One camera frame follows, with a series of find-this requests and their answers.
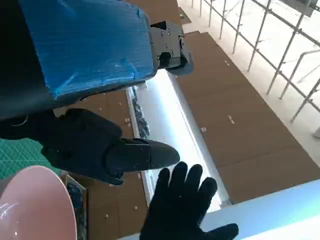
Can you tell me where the green cutting mat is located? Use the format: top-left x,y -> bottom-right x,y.
0,138 -> 62,180

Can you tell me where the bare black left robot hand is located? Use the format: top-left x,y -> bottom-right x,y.
0,0 -> 195,186

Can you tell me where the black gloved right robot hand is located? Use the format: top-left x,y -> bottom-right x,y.
139,161 -> 240,240

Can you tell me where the white metal frame rack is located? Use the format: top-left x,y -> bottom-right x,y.
199,0 -> 320,126

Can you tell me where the white perforated cabinet on casters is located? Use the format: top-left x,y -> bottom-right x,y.
124,69 -> 230,210

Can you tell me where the pink bowl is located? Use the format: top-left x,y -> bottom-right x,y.
0,165 -> 77,240

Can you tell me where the white table panel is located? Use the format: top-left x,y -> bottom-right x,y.
203,179 -> 320,240

